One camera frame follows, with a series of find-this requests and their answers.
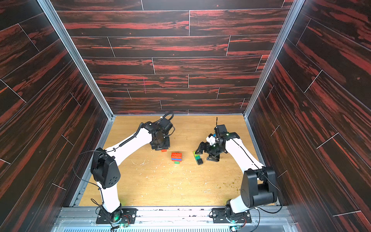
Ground aluminium corner post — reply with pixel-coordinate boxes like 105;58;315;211
37;0;114;120
244;0;305;122

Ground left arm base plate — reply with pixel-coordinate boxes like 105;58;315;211
96;207;138;225

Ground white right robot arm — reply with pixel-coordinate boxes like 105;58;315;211
194;136;278;220

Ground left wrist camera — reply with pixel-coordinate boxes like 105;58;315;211
158;118;173;136

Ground aluminium corner post right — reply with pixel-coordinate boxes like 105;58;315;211
244;0;305;122

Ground aluminium front rail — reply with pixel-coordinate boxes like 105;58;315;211
52;206;299;232

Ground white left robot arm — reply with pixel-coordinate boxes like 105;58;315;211
90;127;170;215

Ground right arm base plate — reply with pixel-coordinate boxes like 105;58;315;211
209;207;252;224

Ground aluminium corner post left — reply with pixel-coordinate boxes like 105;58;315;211
37;0;114;120

